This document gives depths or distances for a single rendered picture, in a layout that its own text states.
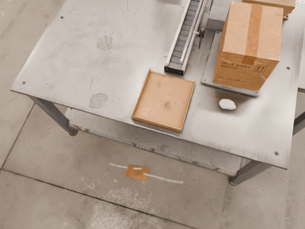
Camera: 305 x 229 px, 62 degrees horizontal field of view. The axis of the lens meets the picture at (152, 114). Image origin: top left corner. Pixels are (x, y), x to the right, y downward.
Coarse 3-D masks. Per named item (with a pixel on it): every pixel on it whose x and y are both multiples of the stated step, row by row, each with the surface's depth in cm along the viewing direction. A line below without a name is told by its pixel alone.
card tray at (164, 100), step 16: (144, 80) 135; (160, 80) 138; (176, 80) 138; (144, 96) 135; (160, 96) 135; (176, 96) 134; (144, 112) 131; (160, 112) 131; (176, 112) 130; (176, 128) 123
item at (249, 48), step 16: (240, 16) 117; (256, 16) 116; (272, 16) 116; (224, 32) 122; (240, 32) 113; (256, 32) 113; (272, 32) 112; (224, 48) 110; (240, 48) 110; (256, 48) 109; (272, 48) 109; (224, 64) 118; (240, 64) 115; (256, 64) 112; (272, 64) 109; (224, 80) 130; (240, 80) 126; (256, 80) 123
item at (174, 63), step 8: (192, 0) 154; (192, 8) 152; (200, 8) 151; (192, 16) 149; (184, 24) 147; (184, 32) 145; (184, 40) 143; (176, 48) 141; (176, 56) 139; (184, 56) 138; (168, 64) 137; (176, 64) 137
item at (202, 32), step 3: (201, 30) 132; (195, 33) 135; (198, 33) 134; (201, 33) 133; (204, 33) 133; (198, 36) 135; (201, 36) 134; (201, 39) 137; (198, 45) 143; (198, 48) 145
